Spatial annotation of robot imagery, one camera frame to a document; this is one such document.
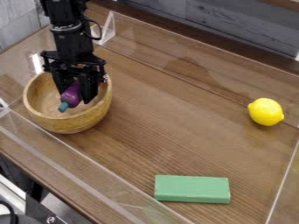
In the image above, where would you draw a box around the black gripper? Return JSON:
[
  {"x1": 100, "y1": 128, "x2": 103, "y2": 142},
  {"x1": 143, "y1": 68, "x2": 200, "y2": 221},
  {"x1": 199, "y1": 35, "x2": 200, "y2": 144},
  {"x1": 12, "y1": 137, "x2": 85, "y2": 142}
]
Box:
[{"x1": 41, "y1": 24, "x2": 105, "y2": 104}]

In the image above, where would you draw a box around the purple toy eggplant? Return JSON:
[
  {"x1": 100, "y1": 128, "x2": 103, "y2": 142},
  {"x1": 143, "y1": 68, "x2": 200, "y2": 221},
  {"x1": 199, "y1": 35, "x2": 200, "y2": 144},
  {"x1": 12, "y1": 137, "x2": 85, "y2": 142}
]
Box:
[{"x1": 57, "y1": 80, "x2": 83, "y2": 113}]

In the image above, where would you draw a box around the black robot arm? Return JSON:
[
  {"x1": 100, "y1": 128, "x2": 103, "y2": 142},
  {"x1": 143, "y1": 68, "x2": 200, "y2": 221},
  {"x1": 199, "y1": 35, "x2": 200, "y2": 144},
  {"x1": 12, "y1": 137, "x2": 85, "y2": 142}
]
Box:
[{"x1": 40, "y1": 0, "x2": 107, "y2": 104}]

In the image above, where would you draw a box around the brown wooden bowl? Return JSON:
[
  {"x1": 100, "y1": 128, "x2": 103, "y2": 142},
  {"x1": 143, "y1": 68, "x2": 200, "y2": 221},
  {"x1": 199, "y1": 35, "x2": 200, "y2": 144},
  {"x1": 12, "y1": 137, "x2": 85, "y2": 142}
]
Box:
[{"x1": 23, "y1": 73, "x2": 112, "y2": 134}]

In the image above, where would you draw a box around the green rectangular block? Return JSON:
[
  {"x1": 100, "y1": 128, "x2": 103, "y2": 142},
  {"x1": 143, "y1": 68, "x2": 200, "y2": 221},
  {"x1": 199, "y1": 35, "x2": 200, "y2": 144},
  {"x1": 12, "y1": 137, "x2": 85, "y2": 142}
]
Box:
[{"x1": 153, "y1": 175, "x2": 231, "y2": 204}]

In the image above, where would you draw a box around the yellow toy lemon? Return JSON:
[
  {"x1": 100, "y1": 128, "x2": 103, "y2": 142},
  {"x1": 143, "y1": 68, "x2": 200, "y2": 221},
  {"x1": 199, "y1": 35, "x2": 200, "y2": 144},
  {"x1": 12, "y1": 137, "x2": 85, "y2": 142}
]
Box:
[{"x1": 247, "y1": 98, "x2": 286, "y2": 127}]

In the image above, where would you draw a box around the clear acrylic corner bracket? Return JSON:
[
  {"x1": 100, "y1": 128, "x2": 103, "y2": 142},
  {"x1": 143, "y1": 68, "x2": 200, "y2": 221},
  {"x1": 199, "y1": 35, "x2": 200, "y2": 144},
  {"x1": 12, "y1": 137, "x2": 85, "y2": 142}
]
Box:
[{"x1": 91, "y1": 11, "x2": 116, "y2": 46}]

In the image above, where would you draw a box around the clear acrylic front wall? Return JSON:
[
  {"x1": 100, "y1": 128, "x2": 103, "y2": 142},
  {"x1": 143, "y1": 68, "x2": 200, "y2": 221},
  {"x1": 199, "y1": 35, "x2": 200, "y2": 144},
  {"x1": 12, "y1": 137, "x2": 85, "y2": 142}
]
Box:
[{"x1": 0, "y1": 99, "x2": 194, "y2": 224}]

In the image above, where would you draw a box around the clear acrylic wall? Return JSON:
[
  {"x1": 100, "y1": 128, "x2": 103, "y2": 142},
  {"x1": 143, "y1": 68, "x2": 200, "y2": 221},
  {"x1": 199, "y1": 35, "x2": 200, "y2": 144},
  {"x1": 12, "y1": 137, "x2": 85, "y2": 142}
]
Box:
[
  {"x1": 0, "y1": 99, "x2": 194, "y2": 224},
  {"x1": 88, "y1": 7, "x2": 299, "y2": 128}
]

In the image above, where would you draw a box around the clear acrylic back wall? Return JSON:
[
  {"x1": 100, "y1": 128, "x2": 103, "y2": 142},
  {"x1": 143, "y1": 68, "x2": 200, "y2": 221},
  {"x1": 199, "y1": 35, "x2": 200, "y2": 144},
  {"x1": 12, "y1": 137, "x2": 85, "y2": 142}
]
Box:
[{"x1": 88, "y1": 7, "x2": 299, "y2": 128}]

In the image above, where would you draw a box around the black cable on floor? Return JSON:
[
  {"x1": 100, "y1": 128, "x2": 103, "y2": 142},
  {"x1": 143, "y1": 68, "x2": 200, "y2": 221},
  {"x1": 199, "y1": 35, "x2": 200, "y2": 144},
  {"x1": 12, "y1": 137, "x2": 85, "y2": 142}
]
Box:
[{"x1": 0, "y1": 200, "x2": 17, "y2": 224}]

